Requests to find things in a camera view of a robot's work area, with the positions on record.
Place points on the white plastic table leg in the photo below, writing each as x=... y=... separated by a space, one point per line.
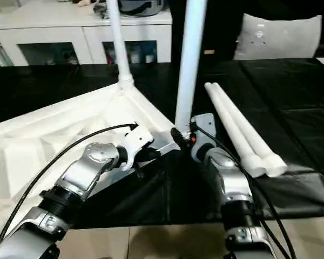
x=190 y=67
x=226 y=121
x=118 y=40
x=248 y=126

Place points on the white plastic table top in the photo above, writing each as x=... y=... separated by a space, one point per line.
x=43 y=129

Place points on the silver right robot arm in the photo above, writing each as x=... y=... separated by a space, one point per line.
x=232 y=178

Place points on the black table mat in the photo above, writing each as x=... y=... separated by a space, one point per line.
x=299 y=108

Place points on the white pillow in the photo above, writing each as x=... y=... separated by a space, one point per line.
x=286 y=40

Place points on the white glass-door cabinet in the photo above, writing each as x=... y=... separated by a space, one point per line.
x=56 y=32

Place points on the small plush toy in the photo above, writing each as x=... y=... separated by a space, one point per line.
x=84 y=2

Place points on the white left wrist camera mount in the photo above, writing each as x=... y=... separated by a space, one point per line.
x=137 y=140

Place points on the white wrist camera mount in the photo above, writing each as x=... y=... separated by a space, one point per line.
x=205 y=124
x=137 y=140

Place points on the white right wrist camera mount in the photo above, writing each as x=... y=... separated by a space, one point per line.
x=205 y=124

